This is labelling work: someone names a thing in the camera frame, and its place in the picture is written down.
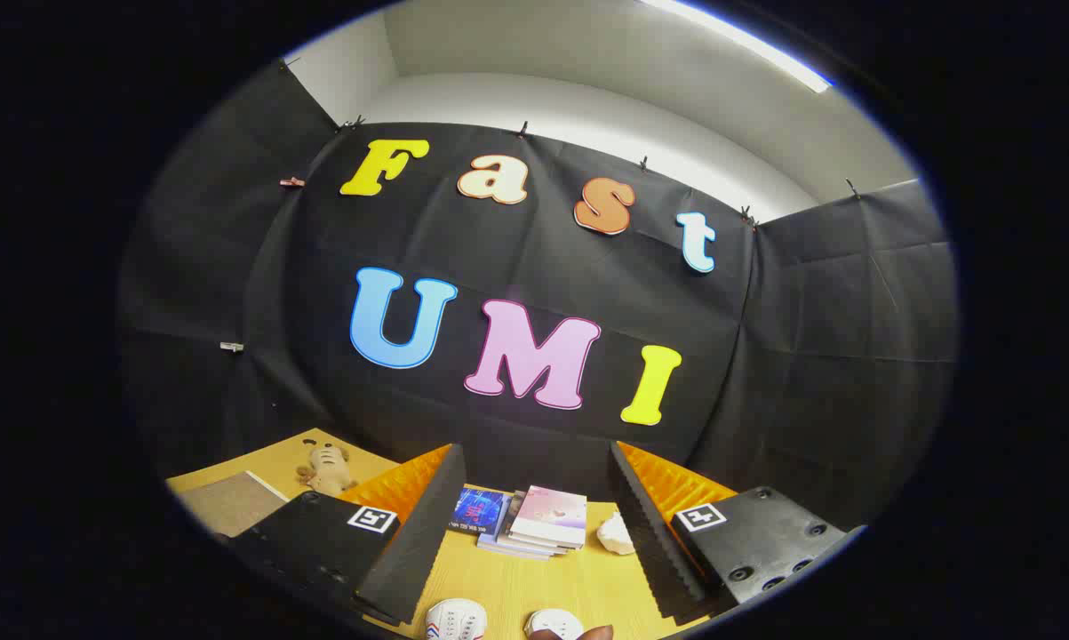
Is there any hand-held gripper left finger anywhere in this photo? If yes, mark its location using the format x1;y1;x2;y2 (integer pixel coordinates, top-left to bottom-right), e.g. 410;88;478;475
214;443;468;628

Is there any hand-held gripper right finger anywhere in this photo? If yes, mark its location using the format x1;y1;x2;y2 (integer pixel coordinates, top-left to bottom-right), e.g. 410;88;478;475
607;440;868;628

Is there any dark blue book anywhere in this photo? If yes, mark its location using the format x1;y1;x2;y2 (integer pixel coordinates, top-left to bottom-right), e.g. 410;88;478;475
450;487;510;540

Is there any tan plush dog toy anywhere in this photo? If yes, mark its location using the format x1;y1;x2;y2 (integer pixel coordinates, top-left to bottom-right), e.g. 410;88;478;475
297;442;357;499

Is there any beige fabric storage box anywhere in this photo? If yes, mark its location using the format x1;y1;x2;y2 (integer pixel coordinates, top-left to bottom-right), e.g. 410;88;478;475
179;471;288;539

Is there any white plush toy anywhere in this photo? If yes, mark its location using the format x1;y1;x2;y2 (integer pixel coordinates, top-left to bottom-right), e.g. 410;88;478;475
596;511;634;556

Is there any white canvas shoe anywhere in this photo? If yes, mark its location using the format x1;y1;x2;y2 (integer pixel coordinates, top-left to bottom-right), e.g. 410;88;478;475
525;609;586;640
426;598;488;640

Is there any light blue book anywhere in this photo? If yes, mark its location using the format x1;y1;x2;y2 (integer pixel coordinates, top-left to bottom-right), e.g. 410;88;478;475
477;498;575;562

